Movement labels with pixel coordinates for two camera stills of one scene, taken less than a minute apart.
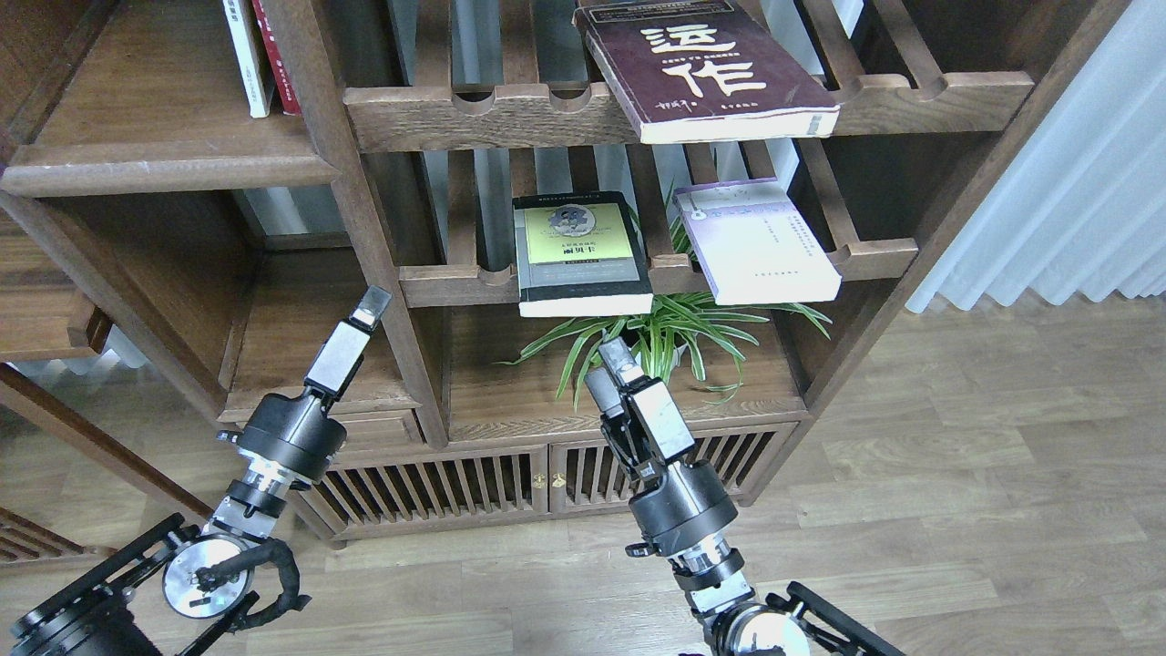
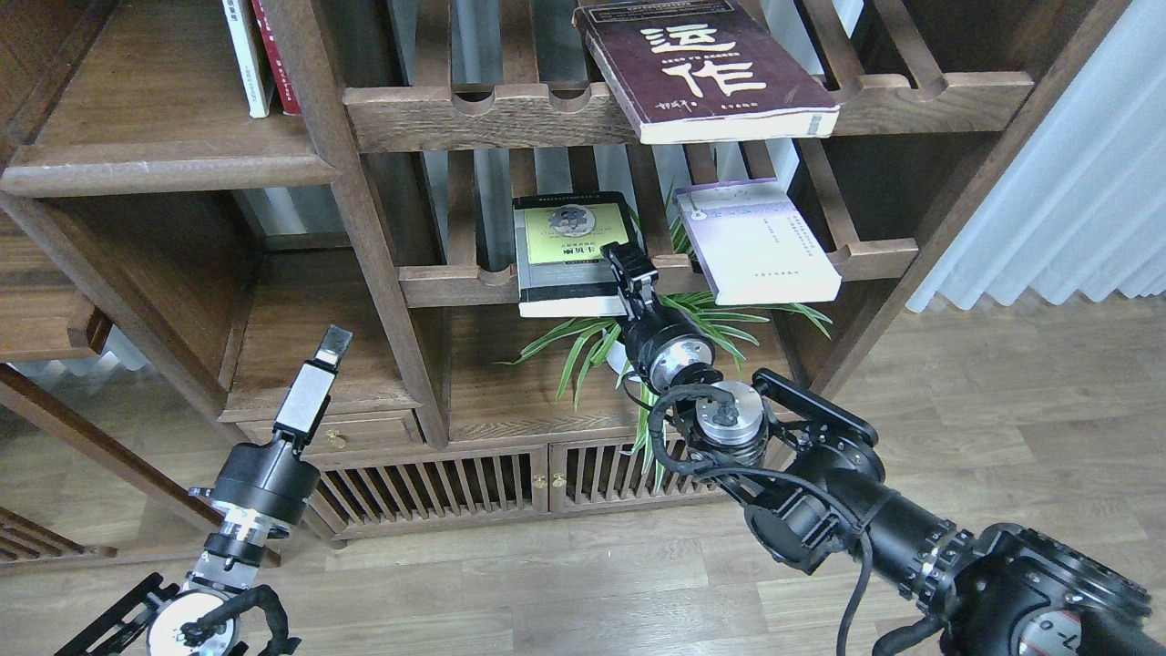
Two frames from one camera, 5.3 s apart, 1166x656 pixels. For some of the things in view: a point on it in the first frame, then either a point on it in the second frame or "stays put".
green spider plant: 663,331 stays put
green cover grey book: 577,254 stays put
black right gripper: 690,503 -> 665,349
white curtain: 1079,205 stays put
